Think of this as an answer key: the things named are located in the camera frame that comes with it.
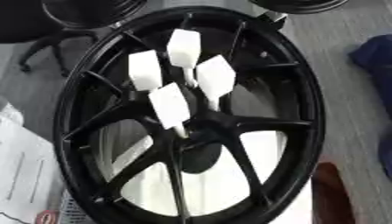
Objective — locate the black spoked wheel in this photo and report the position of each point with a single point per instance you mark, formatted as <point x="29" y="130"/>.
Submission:
<point x="286" y="96"/>

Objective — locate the black round wheel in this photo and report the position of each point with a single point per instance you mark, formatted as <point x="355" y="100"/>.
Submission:
<point x="298" y="5"/>
<point x="92" y="11"/>

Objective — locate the dark red chair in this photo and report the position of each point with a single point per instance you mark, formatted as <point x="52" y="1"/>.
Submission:
<point x="331" y="195"/>

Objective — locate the printed paper label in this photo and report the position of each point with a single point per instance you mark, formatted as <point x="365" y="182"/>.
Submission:
<point x="69" y="211"/>

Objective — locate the blue bag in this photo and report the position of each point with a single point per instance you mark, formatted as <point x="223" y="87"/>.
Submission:
<point x="376" y="75"/>

